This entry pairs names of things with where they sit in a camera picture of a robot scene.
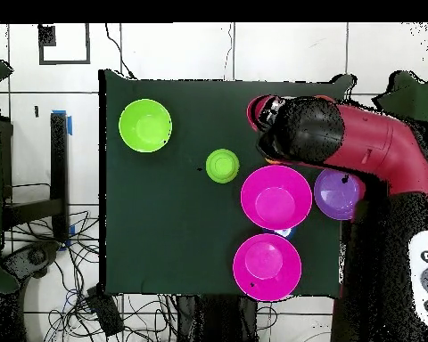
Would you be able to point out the small lime green bowl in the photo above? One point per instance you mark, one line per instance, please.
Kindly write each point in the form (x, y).
(222, 166)

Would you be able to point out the magenta plastic bowl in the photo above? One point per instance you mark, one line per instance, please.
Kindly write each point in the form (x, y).
(267, 267)
(276, 199)

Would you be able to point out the purple plastic bowl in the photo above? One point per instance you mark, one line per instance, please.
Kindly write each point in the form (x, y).
(335, 196)

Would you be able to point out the blue plastic bowl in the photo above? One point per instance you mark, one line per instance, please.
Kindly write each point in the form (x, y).
(285, 233)

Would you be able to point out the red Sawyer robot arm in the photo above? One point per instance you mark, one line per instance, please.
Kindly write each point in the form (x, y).
(371, 142)

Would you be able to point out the large lime green bowl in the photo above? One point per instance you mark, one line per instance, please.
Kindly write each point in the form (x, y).
(145, 125)

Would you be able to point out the dark green tablecloth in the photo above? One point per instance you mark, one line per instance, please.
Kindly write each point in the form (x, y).
(164, 231)

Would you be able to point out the blue tape strip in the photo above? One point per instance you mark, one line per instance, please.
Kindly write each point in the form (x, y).
(70, 126)

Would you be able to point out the black metal stand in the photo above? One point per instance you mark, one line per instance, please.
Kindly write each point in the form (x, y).
(59, 160)

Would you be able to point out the black floor box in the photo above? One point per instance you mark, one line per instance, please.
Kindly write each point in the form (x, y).
(105, 313)

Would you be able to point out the black square floor frame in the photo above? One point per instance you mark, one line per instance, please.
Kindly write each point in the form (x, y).
(64, 62)

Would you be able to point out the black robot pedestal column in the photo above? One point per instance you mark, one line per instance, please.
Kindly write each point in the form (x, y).
(214, 320)

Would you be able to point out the grey pedestal foot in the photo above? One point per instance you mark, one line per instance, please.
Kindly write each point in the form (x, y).
(35, 256)

